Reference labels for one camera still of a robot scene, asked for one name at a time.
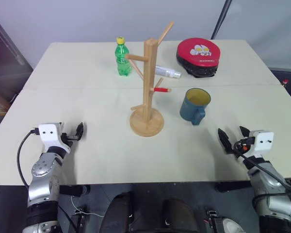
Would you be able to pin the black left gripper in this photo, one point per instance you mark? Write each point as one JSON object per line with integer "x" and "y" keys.
{"x": 69, "y": 138}

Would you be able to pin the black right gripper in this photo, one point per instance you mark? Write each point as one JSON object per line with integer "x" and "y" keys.
{"x": 245, "y": 144}

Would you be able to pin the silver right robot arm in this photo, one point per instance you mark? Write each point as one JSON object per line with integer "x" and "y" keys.
{"x": 271, "y": 191}

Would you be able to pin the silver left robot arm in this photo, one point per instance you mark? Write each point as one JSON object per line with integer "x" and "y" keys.
{"x": 42, "y": 170}

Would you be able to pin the wooden mug tree stand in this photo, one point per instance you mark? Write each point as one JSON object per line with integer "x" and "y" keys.
{"x": 148, "y": 97}

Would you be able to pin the blue mug with yellow inside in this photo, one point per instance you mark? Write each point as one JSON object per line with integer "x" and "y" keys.
{"x": 192, "y": 108}

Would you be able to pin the red knob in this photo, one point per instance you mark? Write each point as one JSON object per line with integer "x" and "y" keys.
{"x": 285, "y": 82}

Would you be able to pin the green plastic bottle yellow cap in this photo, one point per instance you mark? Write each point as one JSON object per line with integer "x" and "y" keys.
{"x": 122, "y": 60}

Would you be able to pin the black floor clamp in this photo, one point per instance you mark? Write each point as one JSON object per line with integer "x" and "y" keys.
{"x": 213, "y": 219}
{"x": 78, "y": 217}

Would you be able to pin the red marker pen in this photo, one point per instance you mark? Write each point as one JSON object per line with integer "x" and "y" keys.
{"x": 162, "y": 90}

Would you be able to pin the red and black punch pad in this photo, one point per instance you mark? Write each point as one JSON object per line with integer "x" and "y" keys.
{"x": 198, "y": 57}

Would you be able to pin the white rounded object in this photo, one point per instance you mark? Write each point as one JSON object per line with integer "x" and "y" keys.
{"x": 232, "y": 225}

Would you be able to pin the white spray bottle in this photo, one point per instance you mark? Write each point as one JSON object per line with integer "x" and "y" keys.
{"x": 168, "y": 72}

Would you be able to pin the dark glass cabinet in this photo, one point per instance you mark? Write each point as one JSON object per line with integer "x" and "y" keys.
{"x": 4, "y": 60}

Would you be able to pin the dark rounded shape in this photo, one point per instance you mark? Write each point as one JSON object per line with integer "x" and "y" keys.
{"x": 178, "y": 216}
{"x": 117, "y": 213}

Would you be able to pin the black slanted pole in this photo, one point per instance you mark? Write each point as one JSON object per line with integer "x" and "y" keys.
{"x": 219, "y": 20}

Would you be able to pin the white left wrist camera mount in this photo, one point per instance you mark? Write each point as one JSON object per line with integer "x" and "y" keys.
{"x": 48, "y": 136}

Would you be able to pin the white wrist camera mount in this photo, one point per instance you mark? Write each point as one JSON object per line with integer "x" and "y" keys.
{"x": 48, "y": 136}
{"x": 264, "y": 142}

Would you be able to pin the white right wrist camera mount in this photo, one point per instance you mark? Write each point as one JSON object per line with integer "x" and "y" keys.
{"x": 264, "y": 142}

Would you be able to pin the black table bracket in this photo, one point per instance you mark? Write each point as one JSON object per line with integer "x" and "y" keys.
{"x": 74, "y": 190}

